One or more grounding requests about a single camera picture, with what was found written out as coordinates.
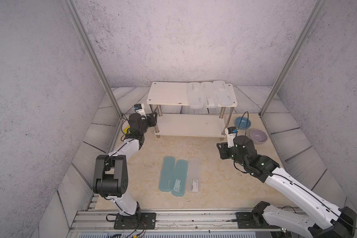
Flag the clear pencil case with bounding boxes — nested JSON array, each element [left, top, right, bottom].
[[188, 82, 204, 109], [186, 157, 200, 193], [200, 82, 219, 109], [213, 80, 234, 107]]

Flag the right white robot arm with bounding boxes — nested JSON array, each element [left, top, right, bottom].
[[217, 135, 357, 238]]

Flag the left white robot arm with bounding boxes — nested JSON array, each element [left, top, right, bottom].
[[92, 113, 157, 222]]

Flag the white two-tier shelf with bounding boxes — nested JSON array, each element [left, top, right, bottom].
[[147, 82, 238, 139]]

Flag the teal pencil case with label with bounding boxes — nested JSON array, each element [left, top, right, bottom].
[[172, 160, 188, 197]]

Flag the teal pencil case left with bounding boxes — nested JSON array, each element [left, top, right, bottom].
[[159, 156, 176, 192]]

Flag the yellow banana bunch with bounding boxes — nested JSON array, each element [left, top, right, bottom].
[[123, 126, 130, 134]]

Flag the blue ceramic bowl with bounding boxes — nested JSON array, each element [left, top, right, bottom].
[[235, 117, 251, 130]]

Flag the purple ceramic bowl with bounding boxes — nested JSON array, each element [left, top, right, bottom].
[[250, 129, 268, 145]]

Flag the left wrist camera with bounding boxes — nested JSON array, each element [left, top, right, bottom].
[[134, 103, 146, 117]]

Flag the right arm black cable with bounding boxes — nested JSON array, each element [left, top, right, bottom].
[[237, 111, 250, 137]]

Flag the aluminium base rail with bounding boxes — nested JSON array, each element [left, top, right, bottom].
[[66, 193, 331, 238]]

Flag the left aluminium frame post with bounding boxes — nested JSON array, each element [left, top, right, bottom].
[[62, 0, 122, 117]]

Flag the aluminium frame post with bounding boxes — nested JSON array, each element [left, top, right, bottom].
[[62, 0, 122, 117], [259, 0, 327, 119]]

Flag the right aluminium frame post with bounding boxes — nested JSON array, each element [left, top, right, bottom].
[[259, 0, 327, 119]]

